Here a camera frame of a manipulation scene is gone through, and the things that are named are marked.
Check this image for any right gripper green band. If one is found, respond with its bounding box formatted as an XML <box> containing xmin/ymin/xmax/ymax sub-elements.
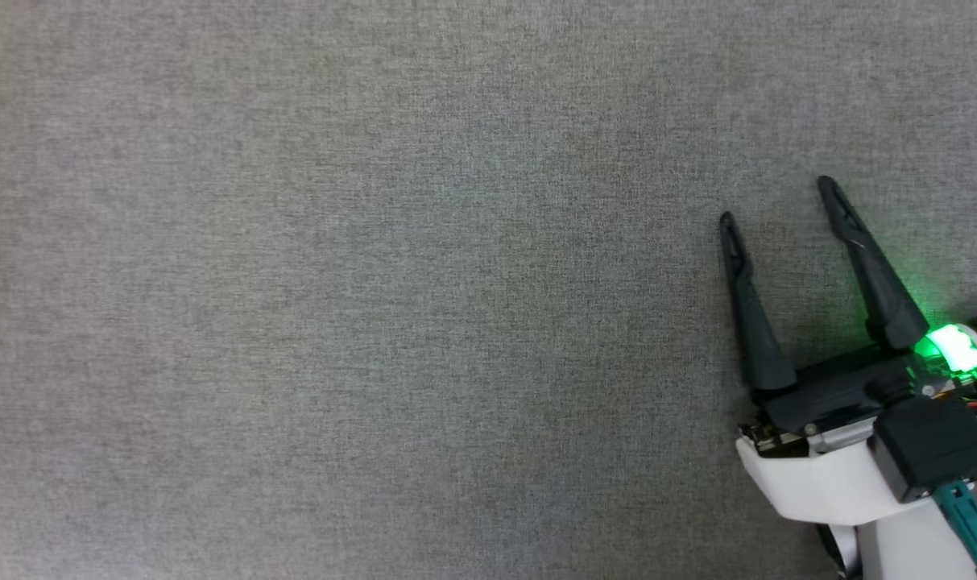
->
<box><xmin>719</xmin><ymin>175</ymin><xmax>977</xmax><ymax>526</ymax></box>

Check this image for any teal camera cable connector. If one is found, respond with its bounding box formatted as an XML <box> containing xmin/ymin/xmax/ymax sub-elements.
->
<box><xmin>934</xmin><ymin>478</ymin><xmax>977</xmax><ymax>580</ymax></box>

